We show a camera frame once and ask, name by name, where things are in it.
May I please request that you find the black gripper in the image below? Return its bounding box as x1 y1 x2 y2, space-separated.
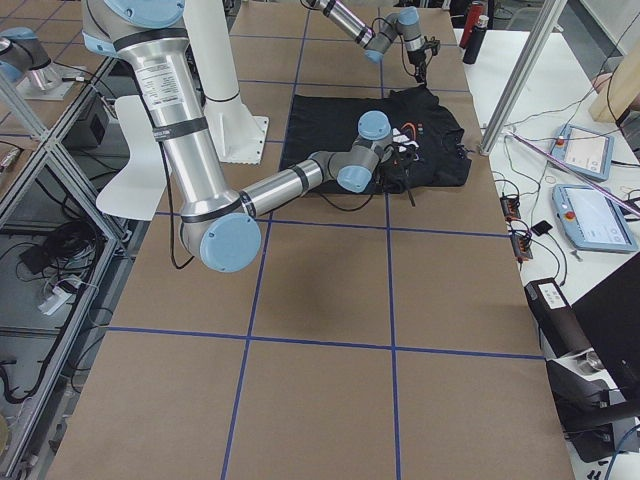
407 48 427 84

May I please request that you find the black t-shirt with logo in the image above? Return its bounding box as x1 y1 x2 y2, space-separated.
280 85 471 195

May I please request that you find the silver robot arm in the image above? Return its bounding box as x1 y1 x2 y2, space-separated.
301 0 441 84
82 1 392 273

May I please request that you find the black water bottle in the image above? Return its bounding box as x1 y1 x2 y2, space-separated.
462 15 489 65

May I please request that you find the red water bottle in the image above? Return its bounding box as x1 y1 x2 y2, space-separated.
459 1 486 49

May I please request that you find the orange circuit board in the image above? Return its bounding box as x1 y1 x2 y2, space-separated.
500 195 521 221

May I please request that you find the far teach pendant tablet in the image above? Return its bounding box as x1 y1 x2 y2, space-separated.
551 124 614 182

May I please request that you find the teach pendant tablet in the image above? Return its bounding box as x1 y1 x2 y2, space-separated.
552 184 639 253
551 124 614 182

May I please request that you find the reacher grabber stick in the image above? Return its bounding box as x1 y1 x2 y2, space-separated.
505 127 640 217

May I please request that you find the near teach pendant tablet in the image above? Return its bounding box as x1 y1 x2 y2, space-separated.
552 184 639 253

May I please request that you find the black box with label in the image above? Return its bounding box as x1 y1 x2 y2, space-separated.
524 278 592 357

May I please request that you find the black monitor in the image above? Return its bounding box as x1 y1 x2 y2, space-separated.
572 255 640 399

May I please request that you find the white plastic chair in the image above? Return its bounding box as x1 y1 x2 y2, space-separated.
96 95 166 221

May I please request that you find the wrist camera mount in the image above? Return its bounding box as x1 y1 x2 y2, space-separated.
380 147 416 207
423 36 441 56

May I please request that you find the aluminium frame post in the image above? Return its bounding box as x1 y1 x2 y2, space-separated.
479 0 567 156

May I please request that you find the white central pedestal column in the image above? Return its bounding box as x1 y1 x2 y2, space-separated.
183 0 269 165

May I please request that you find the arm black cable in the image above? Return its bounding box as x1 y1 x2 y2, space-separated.
159 139 381 271

